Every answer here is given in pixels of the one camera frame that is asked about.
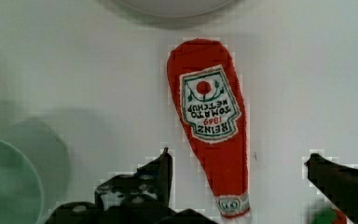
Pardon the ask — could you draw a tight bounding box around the red plush strawberry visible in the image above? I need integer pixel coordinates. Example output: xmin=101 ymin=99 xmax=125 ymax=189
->
xmin=310 ymin=208 xmax=348 ymax=224

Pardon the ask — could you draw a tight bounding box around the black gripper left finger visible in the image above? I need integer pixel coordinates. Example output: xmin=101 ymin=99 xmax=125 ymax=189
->
xmin=94 ymin=147 xmax=172 ymax=210

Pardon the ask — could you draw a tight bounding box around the red plush ketchup bottle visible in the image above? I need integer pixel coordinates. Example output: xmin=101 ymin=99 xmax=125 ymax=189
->
xmin=167 ymin=38 xmax=250 ymax=218

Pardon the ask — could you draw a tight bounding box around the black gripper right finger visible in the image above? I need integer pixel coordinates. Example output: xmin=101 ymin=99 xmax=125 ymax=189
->
xmin=304 ymin=153 xmax=358 ymax=224

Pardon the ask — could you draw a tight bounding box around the green oval strainer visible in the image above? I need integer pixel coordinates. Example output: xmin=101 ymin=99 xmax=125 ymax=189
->
xmin=0 ymin=140 xmax=42 ymax=224

